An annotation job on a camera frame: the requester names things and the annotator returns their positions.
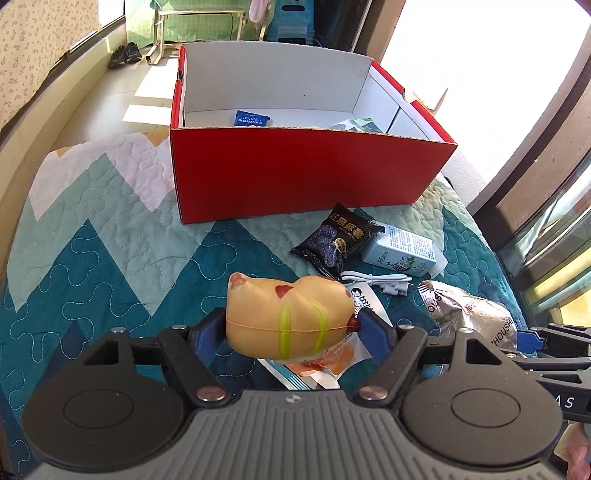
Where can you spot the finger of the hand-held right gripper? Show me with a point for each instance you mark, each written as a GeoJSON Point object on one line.
{"type": "Point", "coordinates": [531, 339]}

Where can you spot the dark sliding door frame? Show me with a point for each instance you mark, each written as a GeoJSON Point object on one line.
{"type": "Point", "coordinates": [531, 194]}

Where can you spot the wooden frame table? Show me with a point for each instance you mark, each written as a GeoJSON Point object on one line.
{"type": "Point", "coordinates": [203, 12]}

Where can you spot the green towel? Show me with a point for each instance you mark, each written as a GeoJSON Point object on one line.
{"type": "Point", "coordinates": [138, 18]}

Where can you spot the white green tissue pack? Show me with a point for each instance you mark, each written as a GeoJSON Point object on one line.
{"type": "Point", "coordinates": [358, 125]}

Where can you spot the beige floral fabric cover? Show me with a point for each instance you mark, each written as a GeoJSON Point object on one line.
{"type": "Point", "coordinates": [32, 55]}

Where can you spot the white orange snack packet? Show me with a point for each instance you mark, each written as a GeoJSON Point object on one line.
{"type": "Point", "coordinates": [332, 362]}

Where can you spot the silver foil snack packet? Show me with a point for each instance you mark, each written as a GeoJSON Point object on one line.
{"type": "Point", "coordinates": [471, 314]}

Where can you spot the blue plastic stool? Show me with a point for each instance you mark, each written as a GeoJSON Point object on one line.
{"type": "Point", "coordinates": [295, 23]}

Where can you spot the small blue packet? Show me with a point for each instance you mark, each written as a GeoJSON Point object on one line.
{"type": "Point", "coordinates": [250, 119]}

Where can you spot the white blue milk carton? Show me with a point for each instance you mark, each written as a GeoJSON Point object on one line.
{"type": "Point", "coordinates": [401, 251]}

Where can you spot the dark sneaker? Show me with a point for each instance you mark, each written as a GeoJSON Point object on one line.
{"type": "Point", "coordinates": [117, 56]}
{"type": "Point", "coordinates": [134, 51]}

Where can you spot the person's right hand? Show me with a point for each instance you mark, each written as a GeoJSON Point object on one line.
{"type": "Point", "coordinates": [579, 454]}

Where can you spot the yellow squishy cat toy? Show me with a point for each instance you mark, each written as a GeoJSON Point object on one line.
{"type": "Point", "coordinates": [277, 318]}

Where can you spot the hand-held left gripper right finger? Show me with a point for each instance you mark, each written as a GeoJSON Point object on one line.
{"type": "Point", "coordinates": [374, 332]}

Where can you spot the teal patchwork quilt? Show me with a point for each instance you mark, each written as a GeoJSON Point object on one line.
{"type": "Point", "coordinates": [115, 258]}

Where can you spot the bunch of hanging laundry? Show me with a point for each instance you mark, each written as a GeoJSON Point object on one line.
{"type": "Point", "coordinates": [257, 9]}

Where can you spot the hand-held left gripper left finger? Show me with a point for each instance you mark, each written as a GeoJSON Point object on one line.
{"type": "Point", "coordinates": [207, 332]}

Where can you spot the black snack packet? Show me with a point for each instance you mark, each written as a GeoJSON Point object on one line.
{"type": "Point", "coordinates": [332, 237]}

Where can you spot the red cardboard shoe box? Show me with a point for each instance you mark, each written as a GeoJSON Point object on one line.
{"type": "Point", "coordinates": [300, 175]}

